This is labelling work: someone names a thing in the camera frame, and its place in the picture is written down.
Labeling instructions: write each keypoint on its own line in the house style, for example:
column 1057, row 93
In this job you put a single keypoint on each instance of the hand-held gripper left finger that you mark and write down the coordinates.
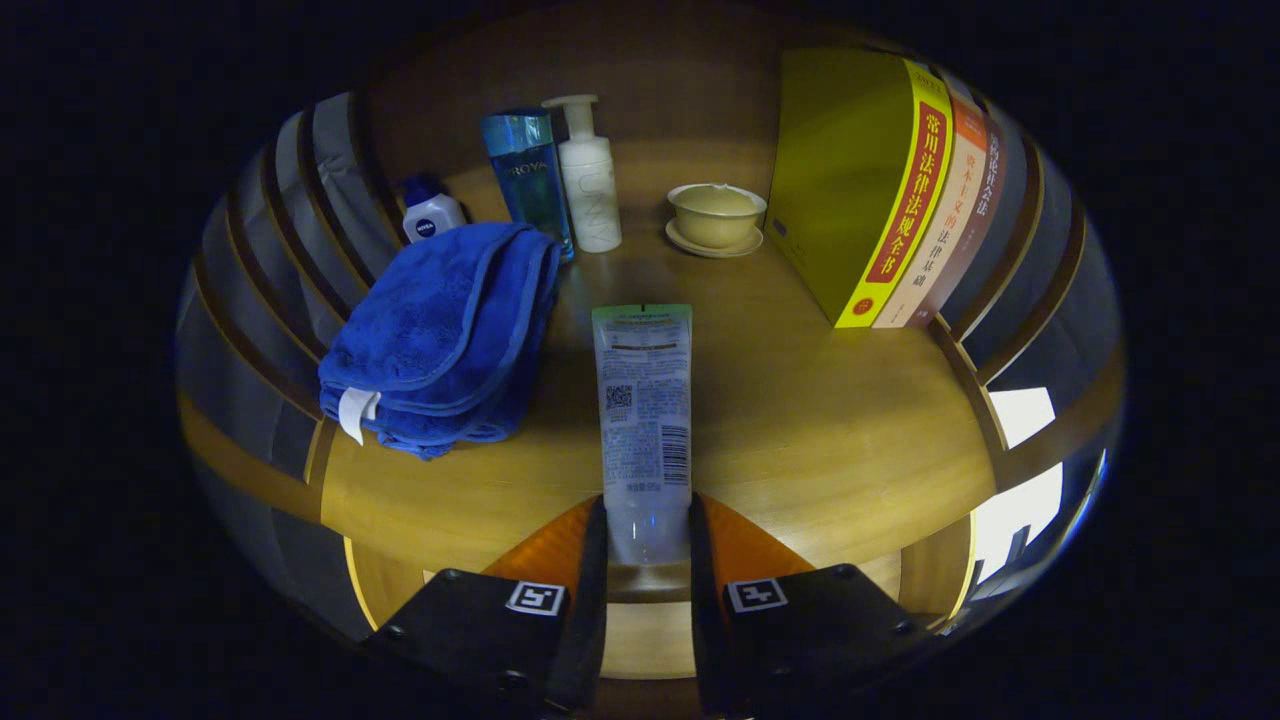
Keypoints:
column 470, row 630

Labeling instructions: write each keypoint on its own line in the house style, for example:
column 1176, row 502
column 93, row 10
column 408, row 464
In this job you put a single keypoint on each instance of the teal blue bottle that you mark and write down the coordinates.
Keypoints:
column 530, row 180

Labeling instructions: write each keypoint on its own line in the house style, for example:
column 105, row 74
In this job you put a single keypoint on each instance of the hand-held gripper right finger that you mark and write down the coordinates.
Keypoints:
column 820, row 630

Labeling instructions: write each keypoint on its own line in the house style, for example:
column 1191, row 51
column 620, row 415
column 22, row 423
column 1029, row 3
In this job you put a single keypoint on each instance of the small white blue-capped bottle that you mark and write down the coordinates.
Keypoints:
column 430, row 220

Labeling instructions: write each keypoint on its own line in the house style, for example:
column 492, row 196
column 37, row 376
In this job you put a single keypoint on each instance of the white pump bottle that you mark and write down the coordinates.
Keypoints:
column 592, row 195

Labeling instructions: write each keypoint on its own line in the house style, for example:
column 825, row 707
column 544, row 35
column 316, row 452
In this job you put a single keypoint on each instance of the wooden cabinet with slatted shelf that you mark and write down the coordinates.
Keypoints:
column 650, row 90

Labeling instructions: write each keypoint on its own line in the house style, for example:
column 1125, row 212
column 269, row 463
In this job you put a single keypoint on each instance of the beige lidded teacup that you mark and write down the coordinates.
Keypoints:
column 715, row 220

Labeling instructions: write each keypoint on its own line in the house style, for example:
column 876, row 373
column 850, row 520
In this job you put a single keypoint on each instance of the beige saucer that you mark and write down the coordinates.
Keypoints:
column 715, row 251

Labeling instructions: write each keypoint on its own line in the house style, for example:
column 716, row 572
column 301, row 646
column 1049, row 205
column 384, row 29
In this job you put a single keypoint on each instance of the wooden countertop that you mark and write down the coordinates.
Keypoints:
column 800, row 420

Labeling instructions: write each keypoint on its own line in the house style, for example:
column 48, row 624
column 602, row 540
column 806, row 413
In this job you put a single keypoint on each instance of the brown book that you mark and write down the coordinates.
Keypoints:
column 982, row 215

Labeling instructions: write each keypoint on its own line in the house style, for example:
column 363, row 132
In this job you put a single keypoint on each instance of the blue folded towel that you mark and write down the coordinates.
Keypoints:
column 440, row 330

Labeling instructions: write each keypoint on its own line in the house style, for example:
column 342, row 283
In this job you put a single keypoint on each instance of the white cosmetic tube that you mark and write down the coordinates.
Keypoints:
column 645, row 420

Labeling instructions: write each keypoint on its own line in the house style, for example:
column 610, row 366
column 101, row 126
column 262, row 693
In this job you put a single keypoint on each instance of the yellow book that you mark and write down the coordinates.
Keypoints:
column 840, row 180

